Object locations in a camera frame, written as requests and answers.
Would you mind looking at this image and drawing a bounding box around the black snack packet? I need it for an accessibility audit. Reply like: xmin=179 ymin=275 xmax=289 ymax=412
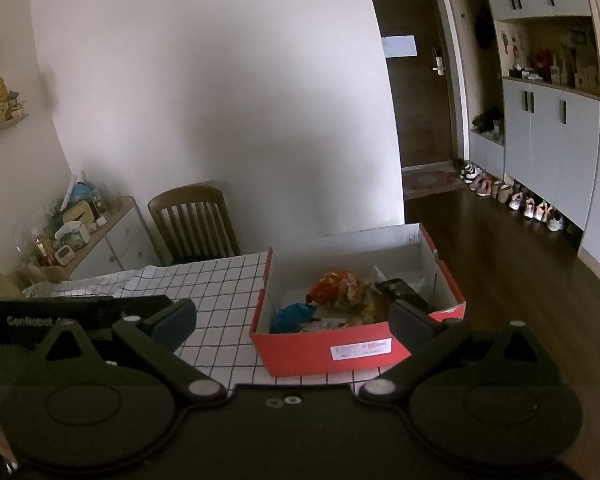
xmin=375 ymin=278 xmax=431 ymax=314

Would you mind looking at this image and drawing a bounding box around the white green snack bag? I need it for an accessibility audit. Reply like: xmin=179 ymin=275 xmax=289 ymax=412
xmin=373 ymin=266 xmax=426 ymax=294

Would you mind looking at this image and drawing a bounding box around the red orange snack bag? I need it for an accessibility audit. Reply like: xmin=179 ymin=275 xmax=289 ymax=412
xmin=306 ymin=270 xmax=390 ymax=326

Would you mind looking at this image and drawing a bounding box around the white chocolate wafer bag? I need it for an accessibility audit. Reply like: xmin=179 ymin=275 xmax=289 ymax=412
xmin=300 ymin=304 xmax=362 ymax=333

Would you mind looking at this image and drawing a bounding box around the blue cookie packet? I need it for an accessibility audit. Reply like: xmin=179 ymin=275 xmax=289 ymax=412
xmin=270 ymin=302 xmax=317 ymax=334

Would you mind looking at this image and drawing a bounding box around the person's hand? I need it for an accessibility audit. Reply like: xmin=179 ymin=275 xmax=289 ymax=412
xmin=0 ymin=425 xmax=19 ymax=474

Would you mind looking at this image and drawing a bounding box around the checkered white tablecloth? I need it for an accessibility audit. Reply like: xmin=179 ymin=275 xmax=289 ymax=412
xmin=21 ymin=250 xmax=397 ymax=396

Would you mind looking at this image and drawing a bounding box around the small white clock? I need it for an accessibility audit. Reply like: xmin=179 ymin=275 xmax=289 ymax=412
xmin=55 ymin=244 xmax=76 ymax=266

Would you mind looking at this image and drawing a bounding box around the white side cabinet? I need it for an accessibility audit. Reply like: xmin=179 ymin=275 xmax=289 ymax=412
xmin=14 ymin=195 xmax=161 ymax=283

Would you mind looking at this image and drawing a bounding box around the tissue box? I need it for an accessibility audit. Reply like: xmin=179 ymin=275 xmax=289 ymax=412
xmin=54 ymin=220 xmax=91 ymax=252

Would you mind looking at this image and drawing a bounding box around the red cardboard box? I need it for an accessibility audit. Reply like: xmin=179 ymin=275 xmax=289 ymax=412
xmin=249 ymin=223 xmax=466 ymax=377

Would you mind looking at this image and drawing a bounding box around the dark wooden chair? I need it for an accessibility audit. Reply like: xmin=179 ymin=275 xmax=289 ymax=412
xmin=148 ymin=184 xmax=242 ymax=264

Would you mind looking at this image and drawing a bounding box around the row of shoes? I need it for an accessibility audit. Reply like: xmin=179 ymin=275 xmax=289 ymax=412
xmin=454 ymin=160 xmax=567 ymax=233

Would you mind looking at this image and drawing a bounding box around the dark entrance door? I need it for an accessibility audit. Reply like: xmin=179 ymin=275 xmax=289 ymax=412
xmin=372 ymin=0 xmax=454 ymax=168

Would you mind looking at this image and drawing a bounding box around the white wall cabinet unit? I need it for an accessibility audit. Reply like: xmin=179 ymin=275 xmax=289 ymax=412
xmin=452 ymin=0 xmax=600 ymax=279

